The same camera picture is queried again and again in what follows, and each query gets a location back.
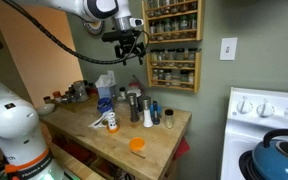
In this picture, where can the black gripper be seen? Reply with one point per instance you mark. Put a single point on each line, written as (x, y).
(129, 46)

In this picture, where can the blue plastic bowl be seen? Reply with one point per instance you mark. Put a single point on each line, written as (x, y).
(105, 110)
(104, 101)

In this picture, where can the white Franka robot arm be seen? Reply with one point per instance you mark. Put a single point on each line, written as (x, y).
(14, 120)

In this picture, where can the white bowl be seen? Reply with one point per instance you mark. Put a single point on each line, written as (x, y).
(45, 109)

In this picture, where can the glass spice jar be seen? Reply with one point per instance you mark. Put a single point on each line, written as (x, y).
(162, 55)
(154, 56)
(171, 55)
(192, 21)
(183, 22)
(167, 25)
(181, 54)
(160, 26)
(192, 54)

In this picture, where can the clear plastic bag with containers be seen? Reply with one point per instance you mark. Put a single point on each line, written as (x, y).
(104, 85)

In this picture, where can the small jar with black lid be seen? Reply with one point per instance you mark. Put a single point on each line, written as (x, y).
(122, 94)

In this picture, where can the black pepper grinder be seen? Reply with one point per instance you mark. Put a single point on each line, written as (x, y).
(133, 108)

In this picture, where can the labelled glass jar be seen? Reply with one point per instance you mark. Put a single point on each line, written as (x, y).
(80, 90)

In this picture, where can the white shaker with steel top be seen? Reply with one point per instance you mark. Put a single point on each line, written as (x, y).
(147, 115)

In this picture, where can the blue bottle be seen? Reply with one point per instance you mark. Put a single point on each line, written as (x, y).
(155, 113)

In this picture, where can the white bottle with orange cap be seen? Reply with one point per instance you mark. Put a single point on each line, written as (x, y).
(112, 121)

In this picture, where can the spice jar with black lid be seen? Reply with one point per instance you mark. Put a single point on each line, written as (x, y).
(169, 120)

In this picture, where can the jar with orange lid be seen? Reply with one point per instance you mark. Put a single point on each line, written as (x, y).
(57, 96)

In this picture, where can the orange plastic lid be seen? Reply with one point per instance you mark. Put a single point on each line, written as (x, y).
(137, 143)

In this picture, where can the red cloth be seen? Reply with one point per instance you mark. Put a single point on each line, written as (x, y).
(181, 148)

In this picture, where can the white stove knob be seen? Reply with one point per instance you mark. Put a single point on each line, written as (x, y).
(244, 106)
(265, 109)

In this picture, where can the robot stand with green light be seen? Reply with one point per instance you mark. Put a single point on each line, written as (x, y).
(59, 176)

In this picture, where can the white electric stove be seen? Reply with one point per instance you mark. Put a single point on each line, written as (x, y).
(250, 133)

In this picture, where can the black stove burner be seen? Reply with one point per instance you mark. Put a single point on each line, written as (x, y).
(245, 165)

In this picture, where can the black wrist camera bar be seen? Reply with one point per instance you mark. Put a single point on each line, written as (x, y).
(117, 35)

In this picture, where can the white wall outlet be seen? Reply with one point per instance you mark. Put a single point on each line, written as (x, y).
(111, 76)

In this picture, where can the decorative wall plate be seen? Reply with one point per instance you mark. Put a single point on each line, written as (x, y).
(94, 28)

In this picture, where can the wooden wall spice rack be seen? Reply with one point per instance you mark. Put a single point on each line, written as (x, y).
(200, 20)
(197, 71)

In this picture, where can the white light switch plate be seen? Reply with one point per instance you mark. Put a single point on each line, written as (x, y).
(228, 49)

